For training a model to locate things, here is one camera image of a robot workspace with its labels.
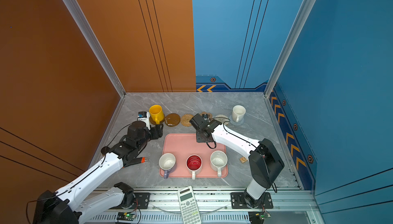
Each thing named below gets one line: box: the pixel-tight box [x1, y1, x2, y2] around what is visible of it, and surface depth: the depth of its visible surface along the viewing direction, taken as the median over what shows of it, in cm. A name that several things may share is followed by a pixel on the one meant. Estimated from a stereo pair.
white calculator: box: [177, 185, 202, 224], surface depth 72 cm
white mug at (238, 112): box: [232, 104, 247, 123], surface depth 99 cm
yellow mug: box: [149, 104, 164, 125], surface depth 101 cm
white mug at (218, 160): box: [209, 150, 228, 177], surface depth 81 cm
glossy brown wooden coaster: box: [164, 112, 181, 128], surface depth 105 cm
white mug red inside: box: [185, 154, 203, 181], surface depth 80 cm
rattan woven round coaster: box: [180, 113, 194, 127], surface depth 107 cm
